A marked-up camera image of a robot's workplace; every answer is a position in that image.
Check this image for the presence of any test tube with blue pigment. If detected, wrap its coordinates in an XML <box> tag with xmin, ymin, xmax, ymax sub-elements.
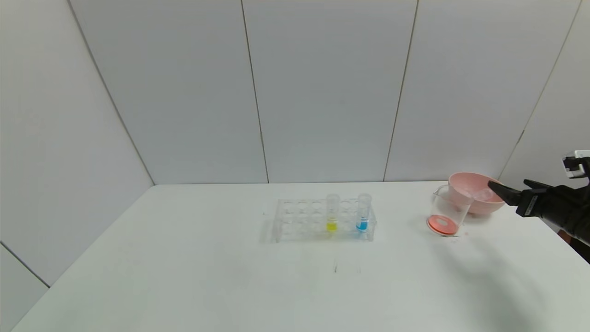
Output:
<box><xmin>356</xmin><ymin>193</ymin><xmax>373</xmax><ymax>232</ymax></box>

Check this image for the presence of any clear plastic test tube rack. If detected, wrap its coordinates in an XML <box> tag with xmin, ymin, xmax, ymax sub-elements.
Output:
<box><xmin>271</xmin><ymin>198</ymin><xmax>376</xmax><ymax>243</ymax></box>

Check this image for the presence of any clear glass beaker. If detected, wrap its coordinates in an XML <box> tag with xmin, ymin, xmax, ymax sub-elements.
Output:
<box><xmin>429</xmin><ymin>184</ymin><xmax>474</xmax><ymax>238</ymax></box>

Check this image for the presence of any test tube with red pigment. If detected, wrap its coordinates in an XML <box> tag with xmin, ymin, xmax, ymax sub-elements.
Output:
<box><xmin>465</xmin><ymin>186</ymin><xmax>495</xmax><ymax>203</ymax></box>

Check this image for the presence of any pink plastic bowl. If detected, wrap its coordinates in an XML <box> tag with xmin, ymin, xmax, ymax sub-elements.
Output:
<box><xmin>448</xmin><ymin>172</ymin><xmax>507</xmax><ymax>215</ymax></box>

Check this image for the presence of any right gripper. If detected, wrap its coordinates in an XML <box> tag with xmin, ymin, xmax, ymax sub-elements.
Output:
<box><xmin>487</xmin><ymin>178</ymin><xmax>590</xmax><ymax>236</ymax></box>

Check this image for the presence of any black object beside table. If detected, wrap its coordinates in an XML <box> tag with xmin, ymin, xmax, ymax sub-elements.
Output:
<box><xmin>558</xmin><ymin>231</ymin><xmax>590</xmax><ymax>264</ymax></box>

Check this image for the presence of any test tube with yellow pigment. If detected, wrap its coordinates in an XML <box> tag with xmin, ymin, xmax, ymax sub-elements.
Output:
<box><xmin>326</xmin><ymin>194</ymin><xmax>341</xmax><ymax>233</ymax></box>

